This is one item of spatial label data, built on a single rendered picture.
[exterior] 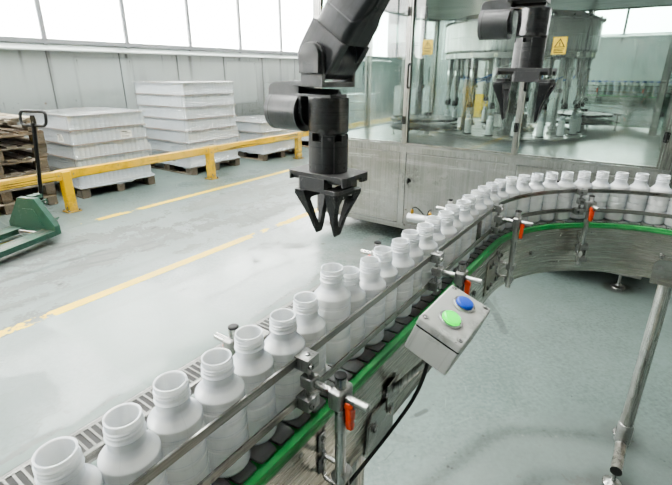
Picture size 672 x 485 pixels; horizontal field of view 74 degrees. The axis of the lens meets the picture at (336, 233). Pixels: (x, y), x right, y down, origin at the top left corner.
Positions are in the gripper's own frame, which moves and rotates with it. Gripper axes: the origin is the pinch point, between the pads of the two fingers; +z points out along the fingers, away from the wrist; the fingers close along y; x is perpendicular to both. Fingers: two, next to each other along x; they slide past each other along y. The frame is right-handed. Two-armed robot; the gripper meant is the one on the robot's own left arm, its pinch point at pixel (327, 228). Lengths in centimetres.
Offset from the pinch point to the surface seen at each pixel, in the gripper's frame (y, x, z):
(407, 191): -128, 293, 78
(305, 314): 1.5, -7.5, 11.1
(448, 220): 2.3, 46.0, 10.8
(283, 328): 2.2, -13.2, 10.3
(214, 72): -700, 573, -10
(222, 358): 0.3, -22.4, 10.6
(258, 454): 3.8, -20.6, 25.7
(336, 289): 2.6, -1.1, 9.3
